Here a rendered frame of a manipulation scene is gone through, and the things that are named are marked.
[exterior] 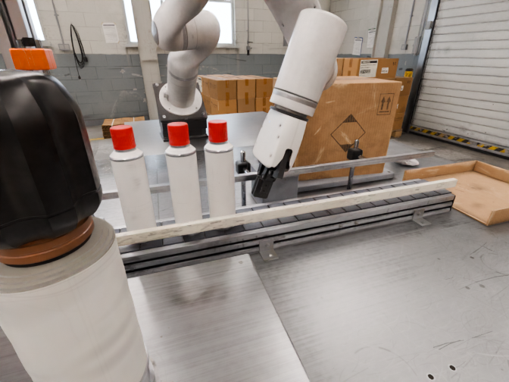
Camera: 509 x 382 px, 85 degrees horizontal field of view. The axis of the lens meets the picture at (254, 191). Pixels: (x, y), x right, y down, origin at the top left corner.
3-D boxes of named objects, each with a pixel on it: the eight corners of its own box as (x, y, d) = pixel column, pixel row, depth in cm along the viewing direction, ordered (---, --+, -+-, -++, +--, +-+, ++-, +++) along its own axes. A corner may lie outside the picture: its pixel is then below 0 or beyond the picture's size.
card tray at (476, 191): (487, 226, 65) (493, 211, 63) (401, 182, 87) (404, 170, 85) (569, 206, 73) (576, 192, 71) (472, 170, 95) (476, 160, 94)
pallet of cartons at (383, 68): (343, 147, 398) (356, 58, 348) (308, 133, 467) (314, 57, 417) (402, 137, 445) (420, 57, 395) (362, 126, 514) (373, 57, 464)
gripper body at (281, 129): (263, 97, 54) (245, 151, 58) (285, 105, 45) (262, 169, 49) (296, 108, 57) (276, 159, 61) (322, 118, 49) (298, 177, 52)
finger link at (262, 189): (263, 164, 54) (251, 195, 56) (268, 170, 52) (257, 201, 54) (276, 167, 56) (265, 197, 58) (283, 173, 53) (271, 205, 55)
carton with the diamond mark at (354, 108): (293, 182, 82) (299, 83, 71) (270, 155, 103) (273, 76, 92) (383, 173, 88) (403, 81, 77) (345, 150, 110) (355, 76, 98)
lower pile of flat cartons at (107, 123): (103, 139, 438) (100, 125, 428) (106, 131, 483) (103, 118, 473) (147, 135, 458) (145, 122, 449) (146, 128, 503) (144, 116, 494)
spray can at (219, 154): (213, 233, 54) (204, 125, 45) (207, 219, 58) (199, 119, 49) (238, 227, 55) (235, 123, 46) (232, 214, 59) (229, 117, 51)
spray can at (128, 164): (127, 245, 50) (99, 132, 41) (129, 230, 54) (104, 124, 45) (157, 240, 51) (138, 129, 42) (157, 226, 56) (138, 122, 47)
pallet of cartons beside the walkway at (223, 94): (273, 142, 424) (275, 78, 385) (220, 148, 393) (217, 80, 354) (242, 125, 522) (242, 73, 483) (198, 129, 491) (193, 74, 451)
